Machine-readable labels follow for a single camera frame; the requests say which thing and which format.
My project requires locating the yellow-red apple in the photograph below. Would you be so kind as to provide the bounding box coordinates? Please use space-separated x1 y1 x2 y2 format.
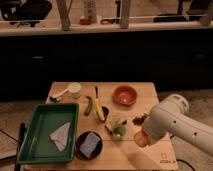
134 131 148 147

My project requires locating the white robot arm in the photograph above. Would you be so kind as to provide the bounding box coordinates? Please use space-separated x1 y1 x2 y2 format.
143 94 213 157

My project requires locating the red bowl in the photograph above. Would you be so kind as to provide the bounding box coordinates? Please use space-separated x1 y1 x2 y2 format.
112 85 137 106

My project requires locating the yellow banana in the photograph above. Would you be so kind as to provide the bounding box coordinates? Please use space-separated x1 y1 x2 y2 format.
95 99 105 122

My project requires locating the green cucumber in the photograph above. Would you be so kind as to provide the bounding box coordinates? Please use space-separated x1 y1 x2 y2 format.
84 96 93 116

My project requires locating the green cup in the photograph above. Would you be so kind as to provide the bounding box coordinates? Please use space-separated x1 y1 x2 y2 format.
112 123 126 139

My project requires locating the bunch of dark grapes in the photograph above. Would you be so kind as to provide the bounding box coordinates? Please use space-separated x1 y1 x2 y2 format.
133 114 148 126

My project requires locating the blue-grey sponge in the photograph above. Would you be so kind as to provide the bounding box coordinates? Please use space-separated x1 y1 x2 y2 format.
80 132 100 158

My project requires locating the black round plate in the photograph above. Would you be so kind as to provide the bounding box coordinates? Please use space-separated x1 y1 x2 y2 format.
76 131 103 160

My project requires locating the grey folded cloth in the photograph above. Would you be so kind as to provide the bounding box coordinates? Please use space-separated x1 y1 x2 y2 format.
49 122 71 152

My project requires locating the green plastic tray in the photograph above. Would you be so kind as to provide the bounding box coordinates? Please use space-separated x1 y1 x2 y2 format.
17 103 79 164

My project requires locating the black bar beside tray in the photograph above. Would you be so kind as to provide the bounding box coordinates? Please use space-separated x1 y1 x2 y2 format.
14 122 26 171

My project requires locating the black office chair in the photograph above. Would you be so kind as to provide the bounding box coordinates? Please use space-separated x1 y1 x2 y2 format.
0 0 52 27

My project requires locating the black cable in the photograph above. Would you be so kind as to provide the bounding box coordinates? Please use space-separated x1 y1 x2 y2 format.
169 133 198 171

